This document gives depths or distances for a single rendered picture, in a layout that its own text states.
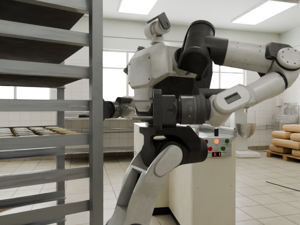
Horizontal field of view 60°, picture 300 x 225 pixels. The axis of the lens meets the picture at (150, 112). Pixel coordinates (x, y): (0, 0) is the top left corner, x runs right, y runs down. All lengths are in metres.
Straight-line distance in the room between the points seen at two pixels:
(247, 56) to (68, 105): 0.56
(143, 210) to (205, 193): 1.02
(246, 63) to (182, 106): 0.28
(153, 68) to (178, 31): 5.45
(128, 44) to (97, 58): 5.27
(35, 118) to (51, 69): 5.10
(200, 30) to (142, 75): 0.27
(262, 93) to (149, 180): 0.49
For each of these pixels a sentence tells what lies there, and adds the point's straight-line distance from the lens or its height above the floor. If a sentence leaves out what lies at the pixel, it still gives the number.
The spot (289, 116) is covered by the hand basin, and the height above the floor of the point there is 0.86.
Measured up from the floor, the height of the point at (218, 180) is 0.52.
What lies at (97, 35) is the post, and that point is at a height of 1.23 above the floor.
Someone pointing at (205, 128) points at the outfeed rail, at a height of 0.86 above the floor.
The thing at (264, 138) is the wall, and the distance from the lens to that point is 7.34.
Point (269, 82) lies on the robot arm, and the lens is 0.85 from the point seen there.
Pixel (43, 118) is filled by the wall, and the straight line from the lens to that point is 5.77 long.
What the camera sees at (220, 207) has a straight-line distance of 2.08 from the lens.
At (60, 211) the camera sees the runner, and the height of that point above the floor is 0.78.
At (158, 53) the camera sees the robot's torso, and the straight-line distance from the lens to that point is 0.95.
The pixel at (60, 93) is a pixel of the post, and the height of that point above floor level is 1.11.
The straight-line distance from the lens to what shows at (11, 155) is 1.12.
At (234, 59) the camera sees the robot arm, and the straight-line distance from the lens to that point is 0.89.
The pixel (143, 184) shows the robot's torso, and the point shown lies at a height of 0.77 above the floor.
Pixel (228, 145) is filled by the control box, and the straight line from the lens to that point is 1.96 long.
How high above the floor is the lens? 1.04
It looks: 1 degrees down
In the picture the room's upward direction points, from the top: straight up
